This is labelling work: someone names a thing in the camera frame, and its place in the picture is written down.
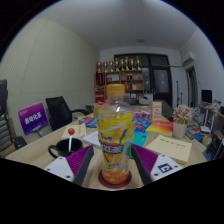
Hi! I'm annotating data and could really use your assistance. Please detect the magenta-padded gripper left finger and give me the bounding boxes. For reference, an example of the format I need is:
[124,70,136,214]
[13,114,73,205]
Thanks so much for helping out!
[44,144,96,187]

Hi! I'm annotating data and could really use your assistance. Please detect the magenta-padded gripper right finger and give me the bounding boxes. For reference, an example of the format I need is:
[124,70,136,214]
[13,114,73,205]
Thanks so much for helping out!
[130,143,184,187]

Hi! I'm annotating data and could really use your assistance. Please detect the yellow-labelled orange drink bottle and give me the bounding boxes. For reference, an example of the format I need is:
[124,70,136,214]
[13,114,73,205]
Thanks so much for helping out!
[97,83,135,185]

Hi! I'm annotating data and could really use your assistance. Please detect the black dotted mug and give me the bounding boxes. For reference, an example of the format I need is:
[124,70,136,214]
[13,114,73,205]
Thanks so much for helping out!
[47,137,84,159]

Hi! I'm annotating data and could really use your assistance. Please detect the tan paper envelope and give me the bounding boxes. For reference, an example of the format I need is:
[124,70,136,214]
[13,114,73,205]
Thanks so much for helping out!
[145,134,193,165]

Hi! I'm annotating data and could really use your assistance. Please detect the red ball stirrer stick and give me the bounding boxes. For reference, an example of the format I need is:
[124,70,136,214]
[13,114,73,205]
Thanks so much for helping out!
[67,127,76,153]

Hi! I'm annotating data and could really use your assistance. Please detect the tan paper booklet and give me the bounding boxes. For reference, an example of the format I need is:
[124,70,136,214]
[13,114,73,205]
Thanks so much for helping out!
[61,123,88,140]

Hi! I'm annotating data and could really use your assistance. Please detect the orange book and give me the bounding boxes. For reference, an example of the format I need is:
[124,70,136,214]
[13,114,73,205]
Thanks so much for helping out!
[145,119,175,136]

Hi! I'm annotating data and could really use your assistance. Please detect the white booklet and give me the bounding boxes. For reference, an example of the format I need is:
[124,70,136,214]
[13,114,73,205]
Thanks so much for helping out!
[82,129,103,148]

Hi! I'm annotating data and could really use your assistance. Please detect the blue printed book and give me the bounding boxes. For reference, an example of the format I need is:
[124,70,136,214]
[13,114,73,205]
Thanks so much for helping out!
[78,116,99,129]
[133,118,154,134]

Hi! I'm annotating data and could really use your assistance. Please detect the stack of books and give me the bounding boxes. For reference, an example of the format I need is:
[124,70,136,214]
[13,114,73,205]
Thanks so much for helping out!
[185,112,205,135]

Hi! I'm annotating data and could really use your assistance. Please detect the pink flowers in white pot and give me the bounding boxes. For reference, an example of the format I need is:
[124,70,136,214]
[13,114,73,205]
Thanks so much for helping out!
[171,104,194,140]

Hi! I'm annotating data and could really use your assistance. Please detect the black office chair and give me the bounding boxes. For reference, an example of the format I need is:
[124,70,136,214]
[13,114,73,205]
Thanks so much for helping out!
[45,96,91,132]

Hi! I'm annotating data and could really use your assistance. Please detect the purple sign board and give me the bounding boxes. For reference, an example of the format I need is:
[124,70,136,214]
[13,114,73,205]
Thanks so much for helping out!
[17,102,49,136]

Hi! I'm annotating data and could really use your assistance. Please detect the orange and white carton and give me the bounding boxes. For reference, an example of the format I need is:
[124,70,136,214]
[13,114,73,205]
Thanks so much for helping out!
[150,101,163,122]

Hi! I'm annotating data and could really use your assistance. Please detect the wooden side desk white legs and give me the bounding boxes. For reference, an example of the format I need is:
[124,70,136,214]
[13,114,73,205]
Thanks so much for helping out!
[199,102,224,134]

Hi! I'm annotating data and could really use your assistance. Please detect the black computer monitor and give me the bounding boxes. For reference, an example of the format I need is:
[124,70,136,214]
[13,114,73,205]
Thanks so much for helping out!
[200,89,214,104]

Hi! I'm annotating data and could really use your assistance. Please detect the dark framed glass door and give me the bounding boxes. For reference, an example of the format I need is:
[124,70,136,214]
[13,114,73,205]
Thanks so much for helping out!
[113,53,174,108]

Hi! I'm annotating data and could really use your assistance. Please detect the wooden shelf unit with trophies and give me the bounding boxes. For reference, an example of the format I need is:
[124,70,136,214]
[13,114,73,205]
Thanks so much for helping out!
[94,56,145,103]

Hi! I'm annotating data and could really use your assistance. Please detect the white wall air conditioner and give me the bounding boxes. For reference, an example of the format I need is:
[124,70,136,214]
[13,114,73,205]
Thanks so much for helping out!
[181,51,196,69]

